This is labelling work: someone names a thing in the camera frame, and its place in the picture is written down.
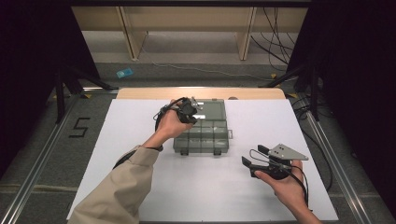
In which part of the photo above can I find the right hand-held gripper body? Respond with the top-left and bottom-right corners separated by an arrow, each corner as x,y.
249,143 -> 309,181

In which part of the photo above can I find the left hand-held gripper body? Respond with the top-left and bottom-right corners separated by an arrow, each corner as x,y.
176,96 -> 204,124

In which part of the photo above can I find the person's left hand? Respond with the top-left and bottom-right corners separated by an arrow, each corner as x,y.
153,99 -> 194,143

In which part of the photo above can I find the black metal stand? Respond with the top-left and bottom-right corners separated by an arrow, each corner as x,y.
258,62 -> 322,122
53,63 -> 120,125

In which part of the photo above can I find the white floor cable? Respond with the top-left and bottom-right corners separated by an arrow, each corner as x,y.
140,31 -> 273,83

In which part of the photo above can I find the dark curtain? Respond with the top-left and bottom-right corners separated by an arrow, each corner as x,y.
0,0 -> 103,180
285,0 -> 396,218

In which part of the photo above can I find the left hand-held gripper cable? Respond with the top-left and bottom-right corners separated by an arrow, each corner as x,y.
112,96 -> 190,171

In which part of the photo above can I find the hand-held gripper cable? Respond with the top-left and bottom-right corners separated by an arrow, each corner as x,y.
112,96 -> 190,171
248,148 -> 310,209

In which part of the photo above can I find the white table sheet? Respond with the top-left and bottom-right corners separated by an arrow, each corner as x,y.
66,98 -> 339,222

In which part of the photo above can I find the grey transparent compartment box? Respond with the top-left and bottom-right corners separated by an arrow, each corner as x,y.
173,98 -> 233,157

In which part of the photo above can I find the black floor cable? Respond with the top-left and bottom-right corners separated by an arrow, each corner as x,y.
290,95 -> 334,192

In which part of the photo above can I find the person's right hand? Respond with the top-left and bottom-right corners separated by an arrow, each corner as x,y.
254,160 -> 310,213

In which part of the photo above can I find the light wooden bench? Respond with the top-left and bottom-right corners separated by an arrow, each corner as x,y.
72,6 -> 309,62

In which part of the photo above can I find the right hand-held gripper cable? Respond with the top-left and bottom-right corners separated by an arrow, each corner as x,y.
248,148 -> 310,209

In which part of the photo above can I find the blue card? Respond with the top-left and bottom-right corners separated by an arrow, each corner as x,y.
116,67 -> 134,79

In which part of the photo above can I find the aluminium floor rail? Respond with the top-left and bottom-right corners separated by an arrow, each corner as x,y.
0,87 -> 120,224
302,109 -> 374,224

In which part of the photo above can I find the bundle of black floor cables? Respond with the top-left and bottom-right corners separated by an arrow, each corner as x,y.
249,7 -> 297,73

